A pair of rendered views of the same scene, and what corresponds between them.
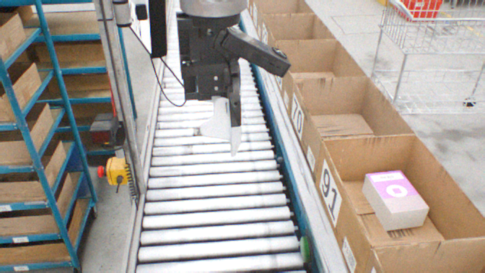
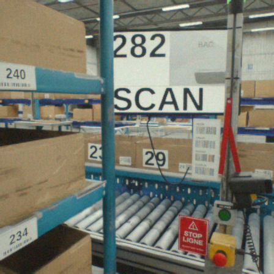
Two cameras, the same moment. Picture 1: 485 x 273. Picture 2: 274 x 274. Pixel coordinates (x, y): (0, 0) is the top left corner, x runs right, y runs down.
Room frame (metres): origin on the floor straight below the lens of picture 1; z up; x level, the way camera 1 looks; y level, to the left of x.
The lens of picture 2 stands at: (0.86, 1.22, 1.30)
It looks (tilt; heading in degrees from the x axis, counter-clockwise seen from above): 8 degrees down; 301
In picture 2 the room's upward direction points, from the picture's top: straight up
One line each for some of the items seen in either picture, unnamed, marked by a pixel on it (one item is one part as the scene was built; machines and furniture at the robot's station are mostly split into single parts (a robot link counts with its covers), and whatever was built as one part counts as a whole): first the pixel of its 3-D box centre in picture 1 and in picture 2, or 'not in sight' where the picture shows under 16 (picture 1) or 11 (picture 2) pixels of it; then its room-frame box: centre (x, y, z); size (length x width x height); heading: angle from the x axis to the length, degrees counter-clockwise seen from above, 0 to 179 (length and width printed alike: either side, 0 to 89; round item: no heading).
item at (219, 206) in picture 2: (120, 144); (225, 213); (1.03, 0.39, 0.95); 0.07 x 0.03 x 0.07; 6
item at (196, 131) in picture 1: (211, 132); (151, 219); (1.43, 0.13, 0.72); 0.52 x 0.05 x 0.05; 96
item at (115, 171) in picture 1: (115, 178); (235, 252); (0.99, 0.42, 0.84); 0.15 x 0.09 x 0.07; 6
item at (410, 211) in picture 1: (393, 198); not in sight; (0.80, -0.44, 0.92); 0.16 x 0.11 x 0.07; 9
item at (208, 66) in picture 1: (210, 53); not in sight; (0.52, 0.04, 1.48); 0.09 x 0.08 x 0.12; 101
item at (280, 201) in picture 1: (216, 205); (252, 240); (0.98, 0.08, 0.72); 0.52 x 0.05 x 0.05; 96
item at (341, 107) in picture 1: (344, 125); (238, 159); (1.12, -0.36, 0.97); 0.39 x 0.29 x 0.17; 6
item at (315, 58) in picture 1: (315, 75); (172, 154); (1.51, -0.32, 0.96); 0.39 x 0.29 x 0.17; 5
